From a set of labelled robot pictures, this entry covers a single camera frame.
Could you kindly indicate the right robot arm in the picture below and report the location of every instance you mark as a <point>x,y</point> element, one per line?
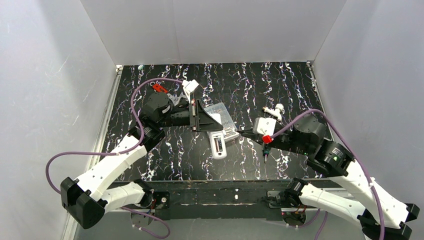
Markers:
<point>379,215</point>

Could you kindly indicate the white remote battery cover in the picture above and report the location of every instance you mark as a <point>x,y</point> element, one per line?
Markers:
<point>216,118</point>

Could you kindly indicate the white plastic faucet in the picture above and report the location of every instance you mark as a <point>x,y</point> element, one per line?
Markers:
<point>276,112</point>

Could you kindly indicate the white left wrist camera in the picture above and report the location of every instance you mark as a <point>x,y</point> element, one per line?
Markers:
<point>188,87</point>

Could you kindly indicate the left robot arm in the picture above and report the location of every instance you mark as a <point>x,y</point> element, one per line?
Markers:
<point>89,197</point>

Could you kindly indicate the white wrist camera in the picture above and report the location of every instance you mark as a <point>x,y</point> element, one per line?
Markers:
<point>188,87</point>
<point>264,127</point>

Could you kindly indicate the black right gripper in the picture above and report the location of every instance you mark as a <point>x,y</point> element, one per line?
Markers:
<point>257,136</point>

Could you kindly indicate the clear plastic screw box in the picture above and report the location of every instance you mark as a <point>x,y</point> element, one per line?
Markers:
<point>229,127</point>

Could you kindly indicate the white remote control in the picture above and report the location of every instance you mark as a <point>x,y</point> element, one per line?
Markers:
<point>217,145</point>

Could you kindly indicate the green handled screwdriver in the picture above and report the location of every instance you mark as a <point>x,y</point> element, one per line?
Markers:
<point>265,154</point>

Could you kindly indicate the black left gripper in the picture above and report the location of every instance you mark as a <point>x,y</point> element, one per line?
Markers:
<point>193,116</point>

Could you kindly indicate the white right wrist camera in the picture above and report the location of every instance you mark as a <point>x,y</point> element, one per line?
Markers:
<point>264,127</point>

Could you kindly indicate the red handled adjustable wrench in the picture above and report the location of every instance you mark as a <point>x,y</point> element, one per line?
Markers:
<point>177,100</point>

